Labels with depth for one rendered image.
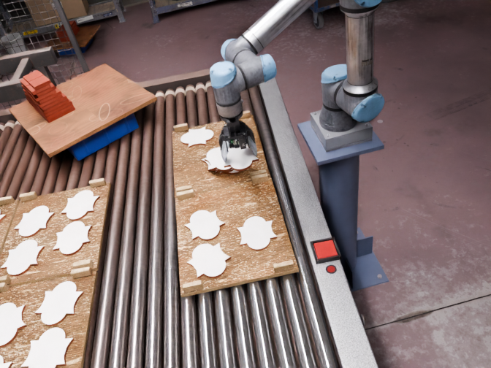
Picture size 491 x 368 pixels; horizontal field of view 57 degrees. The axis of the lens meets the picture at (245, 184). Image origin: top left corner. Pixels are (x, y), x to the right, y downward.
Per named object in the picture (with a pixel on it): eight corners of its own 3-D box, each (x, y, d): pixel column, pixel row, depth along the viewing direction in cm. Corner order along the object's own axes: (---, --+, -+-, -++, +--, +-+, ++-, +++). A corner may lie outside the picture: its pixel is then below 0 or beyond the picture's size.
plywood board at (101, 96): (106, 66, 225) (104, 63, 224) (157, 100, 194) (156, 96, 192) (9, 112, 205) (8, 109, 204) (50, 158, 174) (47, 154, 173)
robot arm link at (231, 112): (214, 95, 136) (240, 90, 135) (217, 107, 139) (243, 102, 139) (216, 109, 130) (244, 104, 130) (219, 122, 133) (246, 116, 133)
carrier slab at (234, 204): (271, 180, 161) (271, 177, 160) (299, 271, 131) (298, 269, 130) (176, 201, 161) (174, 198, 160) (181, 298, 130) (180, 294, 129)
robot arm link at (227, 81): (242, 66, 123) (214, 77, 122) (248, 99, 131) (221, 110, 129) (230, 55, 129) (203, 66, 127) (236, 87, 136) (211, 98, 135)
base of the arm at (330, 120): (351, 105, 184) (351, 85, 177) (363, 127, 173) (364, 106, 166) (315, 113, 184) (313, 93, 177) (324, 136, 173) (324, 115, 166)
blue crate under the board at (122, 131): (109, 104, 218) (102, 85, 211) (141, 127, 198) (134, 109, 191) (50, 133, 205) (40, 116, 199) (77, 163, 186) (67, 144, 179)
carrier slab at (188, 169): (253, 117, 191) (253, 114, 190) (270, 180, 161) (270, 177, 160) (172, 133, 191) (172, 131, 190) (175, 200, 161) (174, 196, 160)
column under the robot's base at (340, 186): (359, 228, 257) (364, 98, 198) (389, 282, 229) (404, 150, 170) (295, 245, 254) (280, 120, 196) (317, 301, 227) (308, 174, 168)
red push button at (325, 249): (332, 242, 138) (332, 239, 137) (337, 258, 133) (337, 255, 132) (313, 246, 138) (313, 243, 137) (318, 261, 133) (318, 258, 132)
